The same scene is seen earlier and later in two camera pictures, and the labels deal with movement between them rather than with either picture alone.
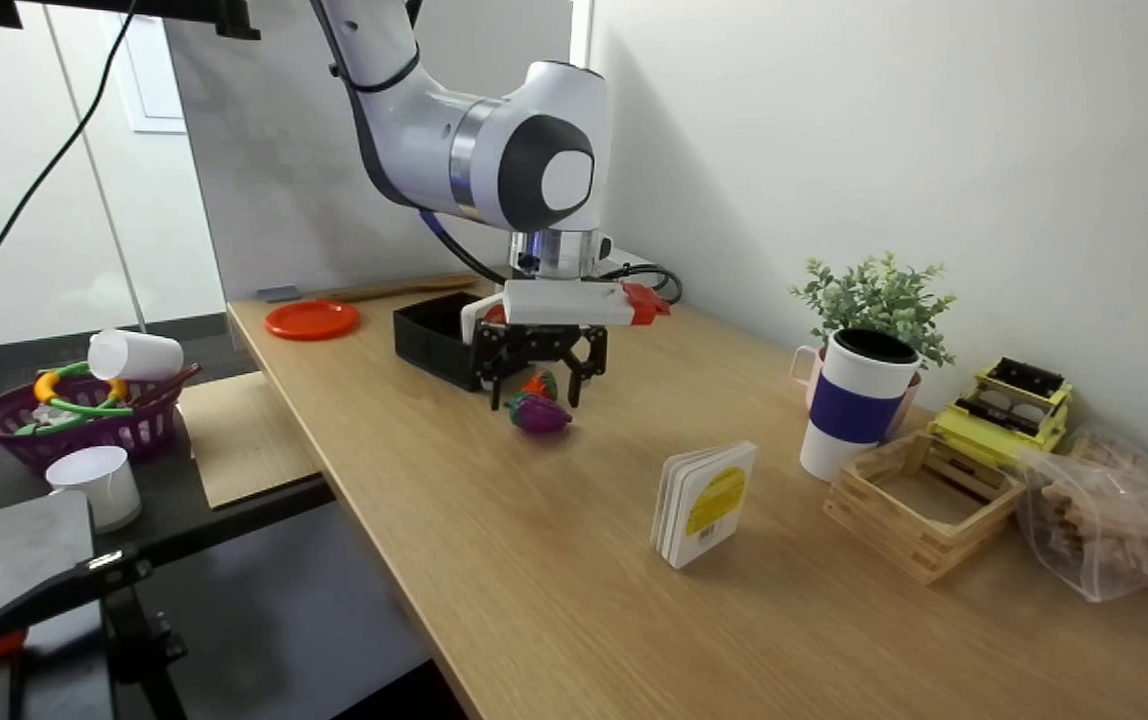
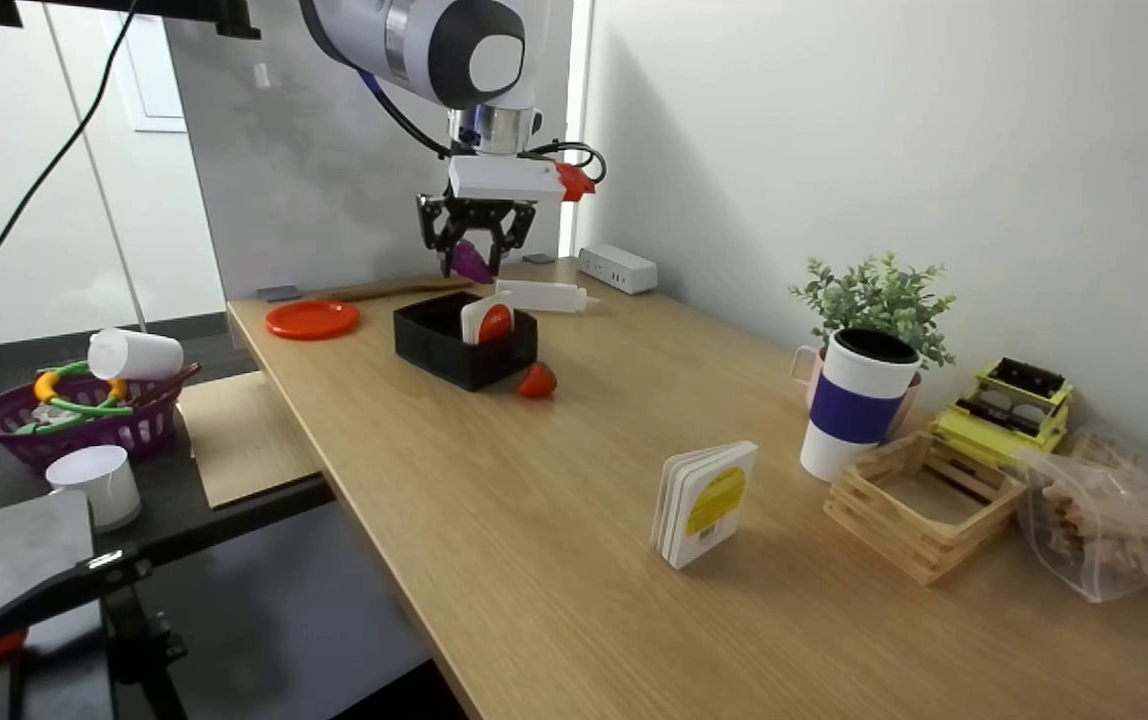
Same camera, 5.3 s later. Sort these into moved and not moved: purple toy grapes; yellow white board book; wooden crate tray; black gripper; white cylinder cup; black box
Moved: black gripper; purple toy grapes
Not moved: yellow white board book; white cylinder cup; black box; wooden crate tray
